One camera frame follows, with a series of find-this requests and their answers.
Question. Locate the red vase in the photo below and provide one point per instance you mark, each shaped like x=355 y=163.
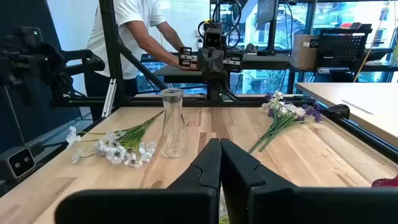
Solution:
x=387 y=182

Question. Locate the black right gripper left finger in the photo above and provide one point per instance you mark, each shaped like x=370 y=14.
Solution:
x=186 y=205

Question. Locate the black pegboard rack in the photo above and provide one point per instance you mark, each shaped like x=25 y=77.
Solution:
x=342 y=46

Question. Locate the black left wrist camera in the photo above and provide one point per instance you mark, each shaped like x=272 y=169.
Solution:
x=213 y=39

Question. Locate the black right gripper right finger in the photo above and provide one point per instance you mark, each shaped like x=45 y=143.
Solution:
x=280 y=205

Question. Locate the black table-level camera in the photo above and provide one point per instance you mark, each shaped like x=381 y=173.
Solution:
x=20 y=161

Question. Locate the clear glass vase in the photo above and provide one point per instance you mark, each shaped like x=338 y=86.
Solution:
x=174 y=137

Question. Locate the dark side desk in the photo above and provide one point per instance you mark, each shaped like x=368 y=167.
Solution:
x=267 y=62

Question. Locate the white veined artificial flower bunch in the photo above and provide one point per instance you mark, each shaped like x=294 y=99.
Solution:
x=284 y=109
x=115 y=154

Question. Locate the light wood desk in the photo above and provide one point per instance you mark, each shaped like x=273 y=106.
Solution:
x=379 y=124

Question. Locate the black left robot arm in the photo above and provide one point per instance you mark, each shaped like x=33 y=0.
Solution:
x=214 y=87

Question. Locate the silver metal bracket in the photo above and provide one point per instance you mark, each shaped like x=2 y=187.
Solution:
x=109 y=98

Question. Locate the purple artificial flower bunch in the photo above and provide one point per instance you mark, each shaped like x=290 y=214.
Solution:
x=316 y=115

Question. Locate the brown cardboard box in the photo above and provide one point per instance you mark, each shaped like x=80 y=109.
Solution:
x=303 y=53

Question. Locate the person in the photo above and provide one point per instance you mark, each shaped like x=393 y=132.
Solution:
x=124 y=18

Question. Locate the black aluminium table frame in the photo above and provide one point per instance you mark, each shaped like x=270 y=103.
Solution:
x=109 y=46

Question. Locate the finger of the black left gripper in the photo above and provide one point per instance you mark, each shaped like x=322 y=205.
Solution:
x=217 y=62
x=204 y=62

